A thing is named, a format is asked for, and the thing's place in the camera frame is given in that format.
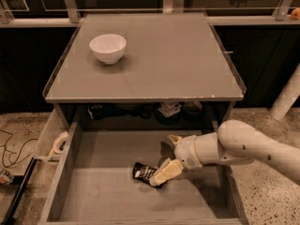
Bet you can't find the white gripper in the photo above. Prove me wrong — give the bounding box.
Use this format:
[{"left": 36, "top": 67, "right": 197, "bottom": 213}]
[{"left": 149, "top": 135, "right": 203, "bottom": 187}]

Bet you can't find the dark chocolate bar wrapper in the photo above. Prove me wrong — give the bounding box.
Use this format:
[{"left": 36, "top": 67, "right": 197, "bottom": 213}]
[{"left": 132, "top": 162, "right": 157, "bottom": 187}]

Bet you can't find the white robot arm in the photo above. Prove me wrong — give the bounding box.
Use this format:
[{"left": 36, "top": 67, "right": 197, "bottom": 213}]
[{"left": 149, "top": 120, "right": 300, "bottom": 187}]

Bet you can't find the striped packet behind drawer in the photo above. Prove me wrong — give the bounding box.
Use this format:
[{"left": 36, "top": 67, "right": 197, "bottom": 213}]
[{"left": 158, "top": 102, "right": 181, "bottom": 117}]

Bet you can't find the dark round container behind drawer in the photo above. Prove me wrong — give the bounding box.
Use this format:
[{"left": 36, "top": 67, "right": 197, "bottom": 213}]
[{"left": 182, "top": 101, "right": 203, "bottom": 122}]

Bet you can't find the black item behind drawer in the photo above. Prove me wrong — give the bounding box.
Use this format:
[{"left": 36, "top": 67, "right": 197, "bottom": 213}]
[{"left": 87, "top": 104, "right": 105, "bottom": 120}]

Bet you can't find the open grey top drawer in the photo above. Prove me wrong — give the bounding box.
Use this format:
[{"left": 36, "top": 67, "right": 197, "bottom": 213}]
[{"left": 37, "top": 119, "right": 249, "bottom": 225}]

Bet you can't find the grey cabinet with top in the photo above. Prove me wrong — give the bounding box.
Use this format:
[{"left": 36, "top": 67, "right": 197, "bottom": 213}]
[{"left": 41, "top": 11, "right": 248, "bottom": 132}]

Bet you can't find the tape roll in bin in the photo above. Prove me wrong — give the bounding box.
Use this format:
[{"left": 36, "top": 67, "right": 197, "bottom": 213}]
[{"left": 50, "top": 131, "right": 68, "bottom": 155}]

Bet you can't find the clear plastic bin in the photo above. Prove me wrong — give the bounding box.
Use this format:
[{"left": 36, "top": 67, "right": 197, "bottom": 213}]
[{"left": 33, "top": 110, "right": 68, "bottom": 162}]

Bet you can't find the white ceramic bowl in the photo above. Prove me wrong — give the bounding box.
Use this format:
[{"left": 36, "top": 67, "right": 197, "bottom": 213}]
[{"left": 89, "top": 34, "right": 127, "bottom": 65}]

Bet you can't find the small coloured item on floor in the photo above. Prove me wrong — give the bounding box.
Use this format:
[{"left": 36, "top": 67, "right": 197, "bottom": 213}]
[{"left": 0, "top": 168, "right": 14, "bottom": 185}]

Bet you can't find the orange fruit on ledge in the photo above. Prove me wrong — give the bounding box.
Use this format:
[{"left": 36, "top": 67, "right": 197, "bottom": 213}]
[{"left": 291, "top": 7, "right": 300, "bottom": 20}]

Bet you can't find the metal railing frame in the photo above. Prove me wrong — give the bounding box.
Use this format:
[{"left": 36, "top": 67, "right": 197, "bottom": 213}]
[{"left": 0, "top": 0, "right": 299, "bottom": 27}]

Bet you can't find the black cable on floor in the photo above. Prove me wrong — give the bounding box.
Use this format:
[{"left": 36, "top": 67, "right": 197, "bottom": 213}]
[{"left": 0, "top": 128, "right": 39, "bottom": 170}]

